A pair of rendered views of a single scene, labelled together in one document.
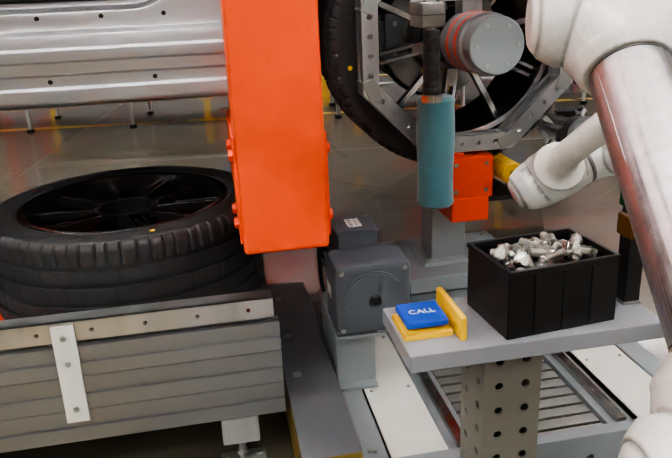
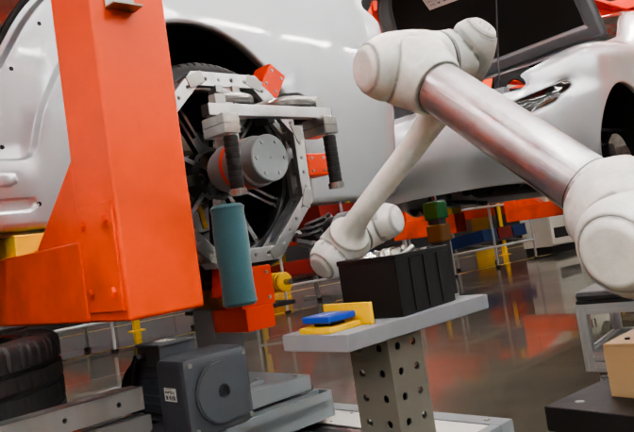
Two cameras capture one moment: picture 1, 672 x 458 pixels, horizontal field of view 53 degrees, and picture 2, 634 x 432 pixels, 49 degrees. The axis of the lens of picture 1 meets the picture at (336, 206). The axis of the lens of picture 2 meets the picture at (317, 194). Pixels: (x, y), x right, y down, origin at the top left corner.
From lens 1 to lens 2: 69 cm
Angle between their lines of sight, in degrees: 40
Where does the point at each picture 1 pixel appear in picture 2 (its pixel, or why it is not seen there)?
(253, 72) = (127, 136)
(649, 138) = (486, 99)
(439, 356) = (366, 332)
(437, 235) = not seen: hidden behind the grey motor
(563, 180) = (358, 240)
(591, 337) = (451, 308)
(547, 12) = (381, 53)
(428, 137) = (230, 238)
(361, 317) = (214, 410)
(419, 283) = not seen: hidden behind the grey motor
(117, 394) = not seen: outside the picture
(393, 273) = (234, 359)
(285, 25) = (151, 98)
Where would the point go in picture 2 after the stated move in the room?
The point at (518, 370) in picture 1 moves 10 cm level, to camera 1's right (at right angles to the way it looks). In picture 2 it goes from (409, 353) to (447, 342)
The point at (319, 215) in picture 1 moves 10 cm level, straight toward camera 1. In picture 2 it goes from (193, 274) to (217, 271)
